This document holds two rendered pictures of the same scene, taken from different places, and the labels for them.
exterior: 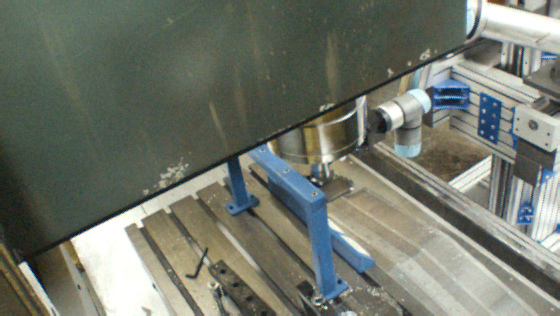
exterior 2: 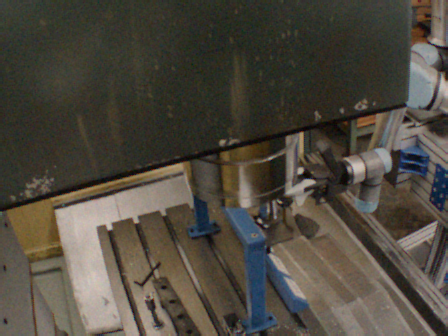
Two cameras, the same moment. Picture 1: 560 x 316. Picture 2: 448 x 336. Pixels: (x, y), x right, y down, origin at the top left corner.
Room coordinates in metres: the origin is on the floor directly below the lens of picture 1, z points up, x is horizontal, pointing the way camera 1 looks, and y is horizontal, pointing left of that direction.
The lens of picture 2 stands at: (0.15, -0.13, 1.88)
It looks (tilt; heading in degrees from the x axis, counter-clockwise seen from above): 33 degrees down; 9
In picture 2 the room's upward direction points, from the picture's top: 5 degrees counter-clockwise
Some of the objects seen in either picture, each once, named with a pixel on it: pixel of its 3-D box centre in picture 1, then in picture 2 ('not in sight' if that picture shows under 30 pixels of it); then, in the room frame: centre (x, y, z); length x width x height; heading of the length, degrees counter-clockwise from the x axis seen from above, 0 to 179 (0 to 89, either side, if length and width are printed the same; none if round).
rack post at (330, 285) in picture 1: (322, 252); (255, 291); (0.88, -0.06, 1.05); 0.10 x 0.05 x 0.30; 116
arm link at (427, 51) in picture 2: not in sight; (424, 62); (1.69, -0.68, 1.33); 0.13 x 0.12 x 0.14; 131
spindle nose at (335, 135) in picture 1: (312, 102); (239, 137); (0.70, -0.06, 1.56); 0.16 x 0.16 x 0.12
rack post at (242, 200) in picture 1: (233, 167); (198, 192); (1.27, 0.14, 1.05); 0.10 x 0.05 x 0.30; 116
